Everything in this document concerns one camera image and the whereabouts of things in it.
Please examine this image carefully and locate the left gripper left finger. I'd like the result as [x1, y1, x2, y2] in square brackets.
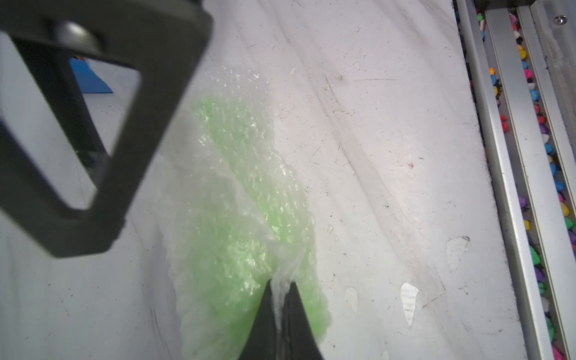
[238, 280, 278, 360]

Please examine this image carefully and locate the aluminium front rail frame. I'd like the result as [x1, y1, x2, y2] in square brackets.
[454, 1, 575, 359]

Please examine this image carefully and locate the clear bubble wrap sheet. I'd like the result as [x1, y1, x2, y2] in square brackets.
[152, 67, 333, 360]

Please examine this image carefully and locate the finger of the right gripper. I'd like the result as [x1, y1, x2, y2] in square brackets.
[1, 1, 213, 258]

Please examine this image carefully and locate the blue tape dispenser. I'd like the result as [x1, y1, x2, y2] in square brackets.
[69, 58, 113, 94]

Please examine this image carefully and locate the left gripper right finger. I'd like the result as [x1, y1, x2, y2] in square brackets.
[280, 282, 323, 360]

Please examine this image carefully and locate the green plastic wine glass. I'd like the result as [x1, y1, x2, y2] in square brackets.
[179, 96, 332, 360]

